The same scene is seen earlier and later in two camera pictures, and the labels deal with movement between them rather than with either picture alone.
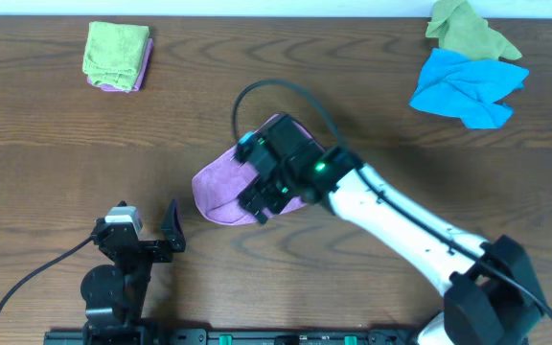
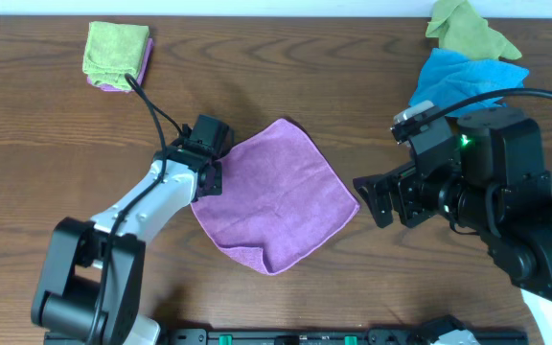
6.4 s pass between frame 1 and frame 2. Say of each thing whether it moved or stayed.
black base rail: stayed
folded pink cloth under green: stayed
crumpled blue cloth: stayed
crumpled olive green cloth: stayed
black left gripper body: moved
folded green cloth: stayed
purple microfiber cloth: moved
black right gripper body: moved
